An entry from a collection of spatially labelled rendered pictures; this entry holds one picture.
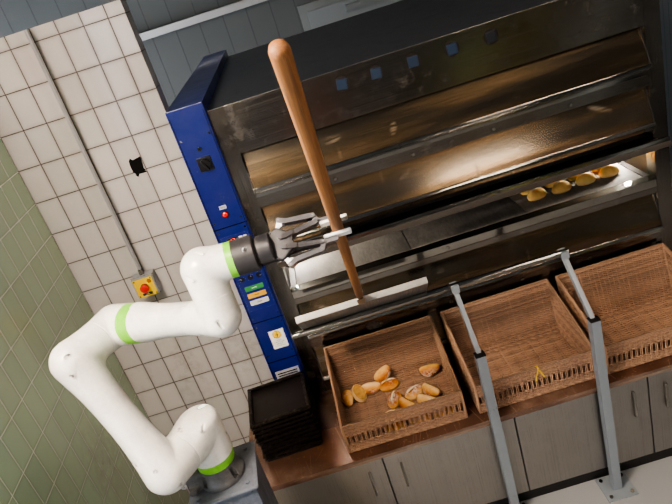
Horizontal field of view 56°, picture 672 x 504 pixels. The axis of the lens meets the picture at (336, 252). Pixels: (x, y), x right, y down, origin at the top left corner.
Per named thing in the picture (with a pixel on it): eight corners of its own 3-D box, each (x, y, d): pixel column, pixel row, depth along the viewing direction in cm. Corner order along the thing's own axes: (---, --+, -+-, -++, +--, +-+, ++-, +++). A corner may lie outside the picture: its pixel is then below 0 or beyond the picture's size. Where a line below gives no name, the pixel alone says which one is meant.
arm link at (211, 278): (169, 259, 152) (178, 249, 162) (187, 307, 154) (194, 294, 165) (225, 242, 151) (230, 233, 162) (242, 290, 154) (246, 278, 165)
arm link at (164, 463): (153, 507, 182) (30, 363, 171) (189, 464, 194) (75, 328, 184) (177, 503, 174) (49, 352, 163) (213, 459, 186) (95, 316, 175)
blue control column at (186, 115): (299, 315, 525) (203, 56, 436) (317, 309, 524) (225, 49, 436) (318, 488, 349) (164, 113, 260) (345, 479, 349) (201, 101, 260)
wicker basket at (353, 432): (337, 389, 326) (321, 346, 314) (442, 357, 324) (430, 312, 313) (348, 455, 281) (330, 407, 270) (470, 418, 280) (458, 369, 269)
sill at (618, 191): (293, 293, 310) (290, 286, 308) (650, 182, 306) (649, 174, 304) (293, 299, 304) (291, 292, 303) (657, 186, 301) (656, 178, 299)
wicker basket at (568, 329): (449, 355, 324) (437, 310, 313) (555, 322, 323) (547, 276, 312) (479, 416, 280) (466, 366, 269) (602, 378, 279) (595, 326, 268)
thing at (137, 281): (141, 292, 294) (132, 274, 290) (162, 286, 294) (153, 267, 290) (139, 300, 288) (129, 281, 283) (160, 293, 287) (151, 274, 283)
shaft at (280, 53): (292, 51, 80) (285, 32, 81) (269, 59, 81) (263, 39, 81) (364, 297, 245) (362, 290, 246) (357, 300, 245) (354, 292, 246)
